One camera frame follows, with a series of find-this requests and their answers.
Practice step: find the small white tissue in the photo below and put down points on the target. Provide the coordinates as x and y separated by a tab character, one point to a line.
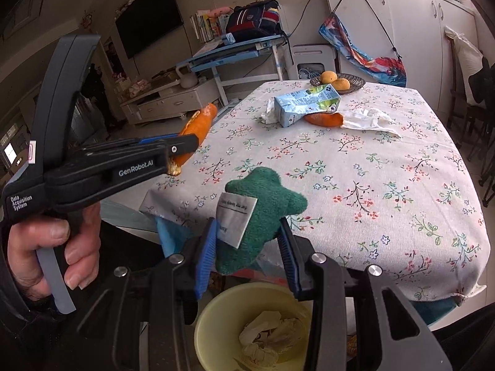
268	114

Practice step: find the person's left hand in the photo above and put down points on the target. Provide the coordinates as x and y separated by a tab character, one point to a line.
34	235

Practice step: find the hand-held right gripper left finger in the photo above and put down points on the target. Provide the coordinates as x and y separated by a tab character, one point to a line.
205	255

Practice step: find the person's dark clothing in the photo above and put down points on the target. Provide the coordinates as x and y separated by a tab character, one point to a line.
471	340

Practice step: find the crushed milk carton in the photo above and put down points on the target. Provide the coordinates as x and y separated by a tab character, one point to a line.
297	104

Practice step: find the short orange carrot piece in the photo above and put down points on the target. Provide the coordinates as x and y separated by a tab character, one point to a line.
325	119

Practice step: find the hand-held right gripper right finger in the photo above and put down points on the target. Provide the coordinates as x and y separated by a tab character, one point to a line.
288	259

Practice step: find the pink plush toy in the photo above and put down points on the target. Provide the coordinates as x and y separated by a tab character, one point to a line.
220	9

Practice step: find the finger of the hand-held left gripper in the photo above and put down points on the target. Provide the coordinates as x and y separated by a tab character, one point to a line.
181	145
154	139

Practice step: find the table with floral tablecloth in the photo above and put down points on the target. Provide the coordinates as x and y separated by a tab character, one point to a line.
348	201

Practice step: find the pink kettle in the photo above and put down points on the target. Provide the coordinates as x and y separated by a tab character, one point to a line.
187	79

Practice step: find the dark striped backpack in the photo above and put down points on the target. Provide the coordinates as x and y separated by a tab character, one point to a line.
253	19

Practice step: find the black folding chairs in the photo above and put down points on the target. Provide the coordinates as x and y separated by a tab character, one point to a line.
483	104

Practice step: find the yellow plastic bucket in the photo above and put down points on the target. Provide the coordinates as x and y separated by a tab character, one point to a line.
210	317

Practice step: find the white cabinet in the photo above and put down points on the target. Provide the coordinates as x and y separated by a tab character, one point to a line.
417	27

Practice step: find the blue study desk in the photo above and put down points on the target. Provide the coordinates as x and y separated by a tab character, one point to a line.
232	52

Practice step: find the row of books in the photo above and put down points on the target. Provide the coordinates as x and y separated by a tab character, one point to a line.
205	27

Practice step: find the long orange carrot piece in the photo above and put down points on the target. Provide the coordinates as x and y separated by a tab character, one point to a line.
201	123

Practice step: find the crumpled white paper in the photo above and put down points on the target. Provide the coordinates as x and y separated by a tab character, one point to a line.
267	336

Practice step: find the green plush toy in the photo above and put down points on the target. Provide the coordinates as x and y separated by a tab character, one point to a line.
270	201

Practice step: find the woven fruit plate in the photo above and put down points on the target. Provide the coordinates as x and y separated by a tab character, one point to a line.
357	82

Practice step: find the cream television cabinet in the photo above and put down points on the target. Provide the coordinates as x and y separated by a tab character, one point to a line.
166	104

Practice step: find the black wall television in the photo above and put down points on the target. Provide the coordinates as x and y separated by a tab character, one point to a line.
149	15

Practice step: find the yellow mango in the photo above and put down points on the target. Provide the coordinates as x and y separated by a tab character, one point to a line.
342	84
328	77

